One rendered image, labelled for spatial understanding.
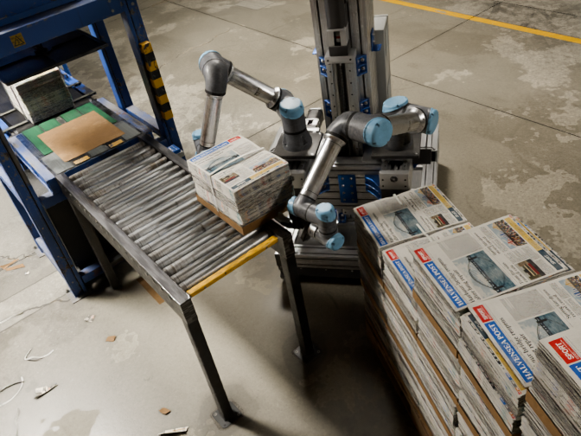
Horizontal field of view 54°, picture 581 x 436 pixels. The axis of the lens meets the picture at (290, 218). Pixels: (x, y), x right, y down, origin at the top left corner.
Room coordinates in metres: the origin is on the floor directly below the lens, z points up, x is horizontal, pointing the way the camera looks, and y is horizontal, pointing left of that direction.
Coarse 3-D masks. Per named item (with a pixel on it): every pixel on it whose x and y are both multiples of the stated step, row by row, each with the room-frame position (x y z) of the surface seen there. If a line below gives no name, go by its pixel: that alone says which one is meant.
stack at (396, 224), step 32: (416, 192) 1.91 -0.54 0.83; (384, 224) 1.74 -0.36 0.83; (416, 224) 1.70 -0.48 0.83; (448, 224) 1.67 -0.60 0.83; (384, 256) 1.58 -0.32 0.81; (416, 320) 1.32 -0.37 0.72; (384, 352) 1.65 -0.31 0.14; (416, 352) 1.31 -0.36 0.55; (448, 352) 1.11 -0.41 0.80; (416, 384) 1.33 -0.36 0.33; (448, 384) 1.10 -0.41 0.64; (416, 416) 1.33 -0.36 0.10; (448, 416) 1.07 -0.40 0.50; (480, 416) 0.91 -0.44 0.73
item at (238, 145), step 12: (228, 144) 2.25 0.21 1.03; (240, 144) 2.23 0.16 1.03; (252, 144) 2.22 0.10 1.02; (204, 156) 2.19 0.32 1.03; (216, 156) 2.17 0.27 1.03; (228, 156) 2.16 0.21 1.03; (192, 168) 2.15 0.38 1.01; (204, 168) 2.09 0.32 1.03; (204, 180) 2.07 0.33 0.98; (204, 192) 2.11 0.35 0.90
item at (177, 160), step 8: (144, 136) 2.92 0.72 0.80; (152, 144) 2.81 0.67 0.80; (160, 144) 2.79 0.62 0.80; (160, 152) 2.71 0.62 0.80; (168, 152) 2.69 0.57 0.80; (176, 160) 2.59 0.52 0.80; (184, 160) 2.58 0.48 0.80; (184, 168) 2.50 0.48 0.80; (264, 224) 1.93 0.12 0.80; (272, 224) 1.91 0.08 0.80; (272, 232) 1.87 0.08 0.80; (280, 232) 1.85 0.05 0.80; (288, 232) 1.84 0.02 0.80; (280, 240) 1.83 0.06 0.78; (288, 240) 1.83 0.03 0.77; (272, 248) 1.89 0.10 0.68; (280, 248) 1.84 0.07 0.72; (288, 248) 1.82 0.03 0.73; (288, 256) 1.82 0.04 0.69
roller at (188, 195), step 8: (192, 192) 2.28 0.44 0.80; (176, 200) 2.23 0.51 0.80; (184, 200) 2.24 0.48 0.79; (160, 208) 2.19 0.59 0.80; (168, 208) 2.19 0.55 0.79; (144, 216) 2.15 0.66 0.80; (152, 216) 2.15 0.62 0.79; (136, 224) 2.11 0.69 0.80; (144, 224) 2.12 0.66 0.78; (128, 232) 2.08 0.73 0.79
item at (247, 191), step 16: (256, 160) 2.08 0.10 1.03; (272, 160) 2.06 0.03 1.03; (224, 176) 1.99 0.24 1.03; (240, 176) 1.97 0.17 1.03; (256, 176) 1.95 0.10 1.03; (272, 176) 1.97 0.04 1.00; (288, 176) 2.01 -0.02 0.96; (224, 192) 1.94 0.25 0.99; (240, 192) 1.89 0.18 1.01; (256, 192) 1.92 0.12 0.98; (272, 192) 1.96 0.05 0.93; (288, 192) 2.00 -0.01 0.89; (224, 208) 1.98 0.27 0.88; (240, 208) 1.87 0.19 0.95; (256, 208) 1.91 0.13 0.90; (272, 208) 1.96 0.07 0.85; (240, 224) 1.88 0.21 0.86
